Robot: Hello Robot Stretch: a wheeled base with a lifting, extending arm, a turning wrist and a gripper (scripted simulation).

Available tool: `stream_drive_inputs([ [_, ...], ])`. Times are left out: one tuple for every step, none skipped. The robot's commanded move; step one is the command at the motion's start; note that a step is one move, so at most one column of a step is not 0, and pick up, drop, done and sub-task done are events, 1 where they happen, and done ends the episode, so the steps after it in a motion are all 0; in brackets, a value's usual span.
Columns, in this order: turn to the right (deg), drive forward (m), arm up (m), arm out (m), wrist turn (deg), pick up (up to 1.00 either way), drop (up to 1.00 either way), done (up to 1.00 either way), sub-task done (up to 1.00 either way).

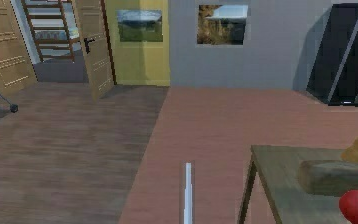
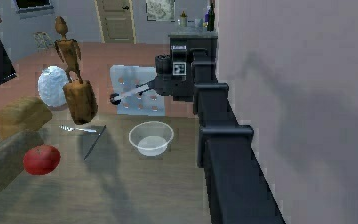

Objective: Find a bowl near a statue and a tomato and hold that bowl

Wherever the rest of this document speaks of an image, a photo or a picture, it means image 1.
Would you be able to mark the light wooden panelled door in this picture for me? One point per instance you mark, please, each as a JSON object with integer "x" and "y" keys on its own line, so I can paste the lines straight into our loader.
{"x": 5, "y": 50}

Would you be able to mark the brown wooden room door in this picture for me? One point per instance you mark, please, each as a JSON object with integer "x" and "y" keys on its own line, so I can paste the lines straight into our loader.
{"x": 93, "y": 50}

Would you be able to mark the red tomato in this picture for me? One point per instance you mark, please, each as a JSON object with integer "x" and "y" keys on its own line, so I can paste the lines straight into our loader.
{"x": 357, "y": 206}

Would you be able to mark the brown bread loaf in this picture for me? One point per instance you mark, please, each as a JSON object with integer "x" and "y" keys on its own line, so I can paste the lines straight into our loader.
{"x": 333, "y": 176}

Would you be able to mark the framed green landscape picture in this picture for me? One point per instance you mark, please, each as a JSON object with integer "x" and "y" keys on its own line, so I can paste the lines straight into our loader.
{"x": 139, "y": 26}

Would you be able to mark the olive wooden table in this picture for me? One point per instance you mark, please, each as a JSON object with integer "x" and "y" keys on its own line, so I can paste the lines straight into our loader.
{"x": 287, "y": 186}

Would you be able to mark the framed brown landscape picture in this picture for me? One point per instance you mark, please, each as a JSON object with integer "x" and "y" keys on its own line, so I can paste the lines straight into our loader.
{"x": 222, "y": 25}

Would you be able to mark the thin white upright post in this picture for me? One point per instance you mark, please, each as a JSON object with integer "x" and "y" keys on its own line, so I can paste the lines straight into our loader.
{"x": 188, "y": 193}

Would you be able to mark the brown wooden ladder shelf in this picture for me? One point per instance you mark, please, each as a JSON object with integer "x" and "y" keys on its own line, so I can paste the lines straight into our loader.
{"x": 50, "y": 30}

